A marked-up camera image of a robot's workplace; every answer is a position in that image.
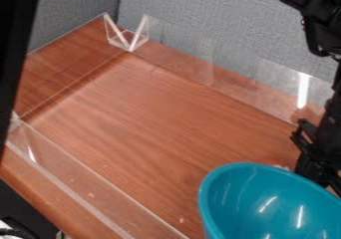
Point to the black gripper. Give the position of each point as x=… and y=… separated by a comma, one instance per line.
x=319, y=142

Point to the red and white toy mushroom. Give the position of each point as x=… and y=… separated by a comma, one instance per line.
x=283, y=167

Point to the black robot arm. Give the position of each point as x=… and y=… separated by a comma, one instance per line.
x=322, y=24

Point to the blue plastic bowl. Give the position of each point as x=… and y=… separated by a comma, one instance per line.
x=255, y=201

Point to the clear acrylic back barrier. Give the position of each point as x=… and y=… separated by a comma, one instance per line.
x=282, y=91

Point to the clear acrylic barrier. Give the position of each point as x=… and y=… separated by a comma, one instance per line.
x=282, y=91
x=86, y=205

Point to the clear acrylic front barrier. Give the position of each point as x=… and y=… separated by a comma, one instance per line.
x=86, y=205

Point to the black and white corner object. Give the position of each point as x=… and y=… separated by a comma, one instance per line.
x=21, y=215

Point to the black vertical bar at left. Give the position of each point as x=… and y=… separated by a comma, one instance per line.
x=17, y=23

